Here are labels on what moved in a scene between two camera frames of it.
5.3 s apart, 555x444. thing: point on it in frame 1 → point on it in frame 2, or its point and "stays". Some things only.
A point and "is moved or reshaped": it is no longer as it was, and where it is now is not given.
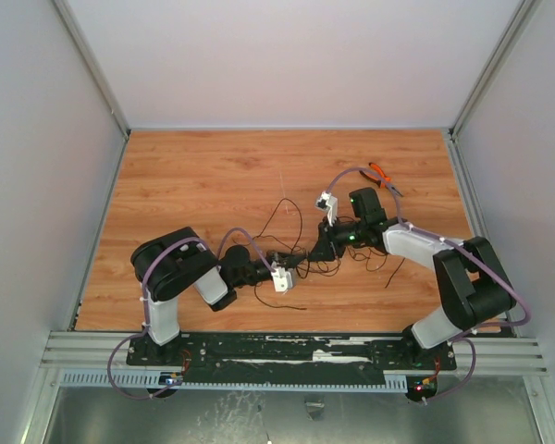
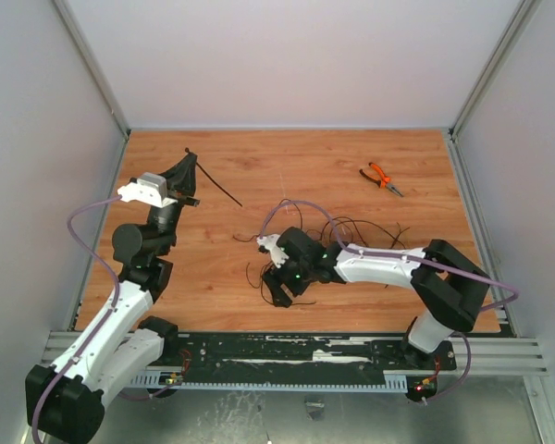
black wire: x=273 y=306 → x=261 y=284
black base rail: x=265 y=357 stays
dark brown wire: x=321 y=271 is moved or reshaped
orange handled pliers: x=383 y=180 stays
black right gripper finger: x=322 y=250 → x=278 y=296
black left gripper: x=288 y=260 → x=182 y=178
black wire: x=259 y=236 stays
